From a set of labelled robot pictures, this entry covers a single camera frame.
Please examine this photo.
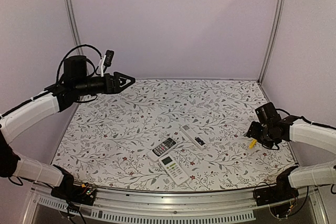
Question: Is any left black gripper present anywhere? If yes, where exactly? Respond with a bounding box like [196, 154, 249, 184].
[75, 71, 135, 96]

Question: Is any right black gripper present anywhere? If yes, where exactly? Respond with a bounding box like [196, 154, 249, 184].
[247, 121, 275, 148]

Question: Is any yellow pry tool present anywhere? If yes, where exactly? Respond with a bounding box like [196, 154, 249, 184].
[249, 139, 257, 149]

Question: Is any slim white remote control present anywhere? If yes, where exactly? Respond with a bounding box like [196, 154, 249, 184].
[180, 124, 207, 150]

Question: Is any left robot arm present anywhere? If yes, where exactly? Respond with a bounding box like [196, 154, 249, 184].
[1, 50, 135, 200]

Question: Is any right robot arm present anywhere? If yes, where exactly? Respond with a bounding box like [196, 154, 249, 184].
[245, 102, 335, 201]

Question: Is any black-faced white remote control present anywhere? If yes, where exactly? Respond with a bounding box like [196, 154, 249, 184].
[147, 137, 177, 162]

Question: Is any white remote with display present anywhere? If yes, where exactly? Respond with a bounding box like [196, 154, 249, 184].
[159, 154, 189, 185]

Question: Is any floral patterned table mat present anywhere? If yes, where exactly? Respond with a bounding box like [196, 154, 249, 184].
[52, 80, 296, 192]

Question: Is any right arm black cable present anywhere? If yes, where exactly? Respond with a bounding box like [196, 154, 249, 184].
[275, 108, 336, 130]

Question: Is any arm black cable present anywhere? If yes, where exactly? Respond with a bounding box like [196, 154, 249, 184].
[56, 44, 106, 86]
[275, 108, 336, 130]

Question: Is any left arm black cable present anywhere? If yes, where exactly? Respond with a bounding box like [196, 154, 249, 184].
[56, 44, 106, 86]

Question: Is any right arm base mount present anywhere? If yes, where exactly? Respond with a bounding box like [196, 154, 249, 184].
[253, 182, 299, 219]

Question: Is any front aluminium rail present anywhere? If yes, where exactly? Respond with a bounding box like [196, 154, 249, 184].
[23, 184, 331, 223]

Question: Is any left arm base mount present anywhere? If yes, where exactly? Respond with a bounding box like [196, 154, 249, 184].
[51, 183, 97, 206]

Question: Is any left aluminium frame post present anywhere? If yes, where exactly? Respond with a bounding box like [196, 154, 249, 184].
[64, 0, 81, 46]

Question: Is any aluminium frame post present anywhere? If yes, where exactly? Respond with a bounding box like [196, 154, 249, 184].
[64, 0, 81, 46]
[258, 0, 285, 85]

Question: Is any right aluminium frame post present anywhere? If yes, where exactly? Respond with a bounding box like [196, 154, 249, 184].
[258, 0, 285, 85]

